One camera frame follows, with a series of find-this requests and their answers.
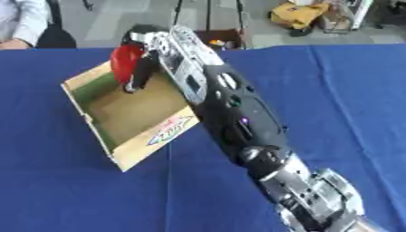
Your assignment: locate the brown open box with items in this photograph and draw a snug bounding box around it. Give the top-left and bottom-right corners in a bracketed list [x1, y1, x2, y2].
[193, 28, 247, 51]

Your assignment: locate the person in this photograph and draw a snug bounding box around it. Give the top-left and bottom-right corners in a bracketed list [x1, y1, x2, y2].
[0, 0, 53, 51]

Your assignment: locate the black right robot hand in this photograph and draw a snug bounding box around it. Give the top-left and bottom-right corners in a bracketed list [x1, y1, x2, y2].
[119, 24, 171, 94]

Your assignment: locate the yellow bag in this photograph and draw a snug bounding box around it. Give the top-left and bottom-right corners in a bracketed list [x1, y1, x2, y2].
[267, 1, 332, 31]

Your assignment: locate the tan cardboard box green inside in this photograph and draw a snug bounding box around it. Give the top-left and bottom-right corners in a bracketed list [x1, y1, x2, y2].
[60, 59, 202, 173]

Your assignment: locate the red round toy fruit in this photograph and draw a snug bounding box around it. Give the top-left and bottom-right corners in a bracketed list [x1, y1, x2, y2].
[109, 43, 146, 85]

